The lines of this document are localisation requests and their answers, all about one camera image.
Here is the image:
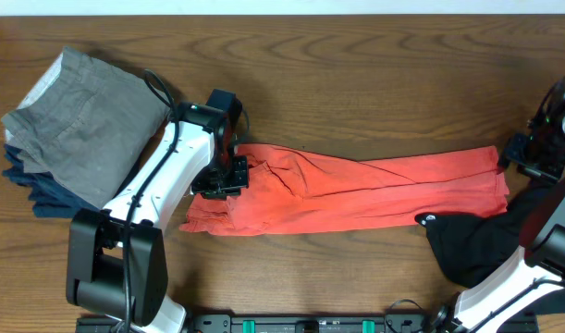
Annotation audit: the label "black garment with logo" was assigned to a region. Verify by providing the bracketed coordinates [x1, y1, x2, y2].
[414, 181, 550, 288]

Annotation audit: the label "red soccer t-shirt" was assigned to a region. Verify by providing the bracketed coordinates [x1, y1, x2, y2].
[180, 143, 509, 236]

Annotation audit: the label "folded navy blue garment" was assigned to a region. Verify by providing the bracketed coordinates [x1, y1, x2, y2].
[1, 143, 142, 219]

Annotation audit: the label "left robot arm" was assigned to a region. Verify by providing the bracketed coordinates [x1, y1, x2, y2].
[66, 102, 249, 332]

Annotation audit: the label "folded grey shorts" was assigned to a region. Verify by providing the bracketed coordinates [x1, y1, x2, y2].
[1, 47, 169, 208]

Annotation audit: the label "small looped black cable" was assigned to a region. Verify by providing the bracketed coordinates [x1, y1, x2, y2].
[383, 298, 424, 332]

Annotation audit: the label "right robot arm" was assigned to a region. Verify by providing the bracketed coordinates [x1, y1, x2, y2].
[436, 76, 565, 332]

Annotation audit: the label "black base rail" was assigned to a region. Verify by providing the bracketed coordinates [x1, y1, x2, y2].
[75, 314, 540, 333]

